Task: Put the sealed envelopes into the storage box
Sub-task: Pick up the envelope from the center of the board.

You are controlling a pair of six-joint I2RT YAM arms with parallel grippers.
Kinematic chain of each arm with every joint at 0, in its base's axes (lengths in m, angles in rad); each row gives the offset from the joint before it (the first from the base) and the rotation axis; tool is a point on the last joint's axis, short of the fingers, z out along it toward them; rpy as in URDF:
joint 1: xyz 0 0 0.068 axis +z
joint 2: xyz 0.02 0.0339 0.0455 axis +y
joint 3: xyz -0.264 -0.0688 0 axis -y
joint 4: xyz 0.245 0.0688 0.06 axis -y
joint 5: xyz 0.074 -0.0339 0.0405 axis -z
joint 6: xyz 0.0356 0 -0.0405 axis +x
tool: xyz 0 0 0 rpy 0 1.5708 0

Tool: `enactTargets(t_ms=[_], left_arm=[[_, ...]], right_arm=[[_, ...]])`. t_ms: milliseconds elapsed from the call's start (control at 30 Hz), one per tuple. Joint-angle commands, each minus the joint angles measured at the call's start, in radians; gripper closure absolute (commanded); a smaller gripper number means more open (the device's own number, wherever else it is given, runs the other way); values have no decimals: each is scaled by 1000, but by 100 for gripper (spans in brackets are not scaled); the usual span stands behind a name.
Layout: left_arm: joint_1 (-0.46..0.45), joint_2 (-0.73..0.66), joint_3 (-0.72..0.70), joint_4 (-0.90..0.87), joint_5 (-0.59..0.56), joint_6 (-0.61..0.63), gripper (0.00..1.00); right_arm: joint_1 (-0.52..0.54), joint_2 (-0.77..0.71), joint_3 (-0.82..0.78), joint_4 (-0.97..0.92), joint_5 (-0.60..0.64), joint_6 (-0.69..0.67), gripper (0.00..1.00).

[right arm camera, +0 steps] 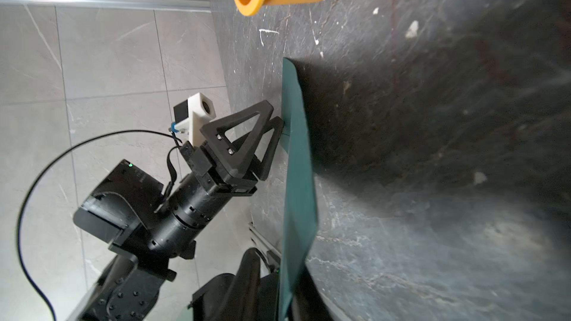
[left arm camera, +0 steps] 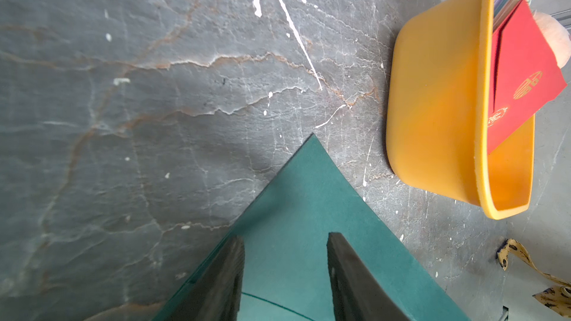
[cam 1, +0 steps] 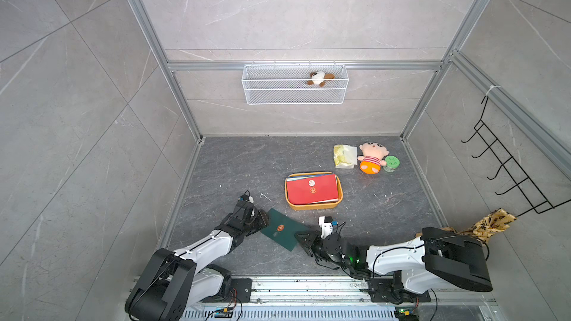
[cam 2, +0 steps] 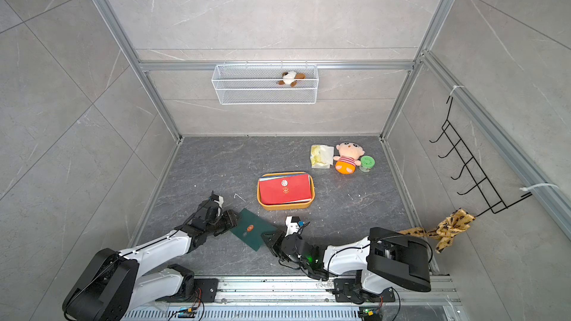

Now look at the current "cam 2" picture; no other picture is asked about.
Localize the dark green envelope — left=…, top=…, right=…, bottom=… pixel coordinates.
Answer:
left=230, top=208, right=277, bottom=251

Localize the yellow plastic storage box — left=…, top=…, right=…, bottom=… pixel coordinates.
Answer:
left=256, top=171, right=316, bottom=211

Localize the red envelope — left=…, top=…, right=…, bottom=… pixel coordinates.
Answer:
left=258, top=173, right=313, bottom=206

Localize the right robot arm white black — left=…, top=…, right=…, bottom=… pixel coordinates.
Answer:
left=262, top=227, right=433, bottom=295

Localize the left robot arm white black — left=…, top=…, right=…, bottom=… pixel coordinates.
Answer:
left=62, top=193, right=239, bottom=320

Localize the right green circuit board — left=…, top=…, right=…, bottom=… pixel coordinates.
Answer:
left=358, top=308, right=383, bottom=321

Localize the green circuit board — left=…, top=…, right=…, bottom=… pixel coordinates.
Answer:
left=176, top=309, right=197, bottom=319
left=358, top=308, right=383, bottom=321

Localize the left green circuit board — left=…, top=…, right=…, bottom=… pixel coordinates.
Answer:
left=176, top=309, right=197, bottom=319

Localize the plush doll orange pink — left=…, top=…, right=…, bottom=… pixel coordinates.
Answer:
left=333, top=142, right=365, bottom=175

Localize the green round lid container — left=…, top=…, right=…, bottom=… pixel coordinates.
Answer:
left=359, top=155, right=376, bottom=173

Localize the small brown white plush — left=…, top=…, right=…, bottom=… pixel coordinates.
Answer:
left=277, top=71, right=306, bottom=88

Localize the yellow black patterned cloth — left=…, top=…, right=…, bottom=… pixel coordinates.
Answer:
left=399, top=209, right=476, bottom=254

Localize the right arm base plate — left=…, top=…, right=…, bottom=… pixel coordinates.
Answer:
left=332, top=278, right=396, bottom=305

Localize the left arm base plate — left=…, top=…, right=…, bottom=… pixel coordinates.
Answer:
left=178, top=278, right=219, bottom=303

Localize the white wire mesh basket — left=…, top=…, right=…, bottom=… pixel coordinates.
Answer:
left=211, top=63, right=320, bottom=105

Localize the black wire hook rack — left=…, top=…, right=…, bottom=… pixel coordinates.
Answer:
left=429, top=97, right=532, bottom=217

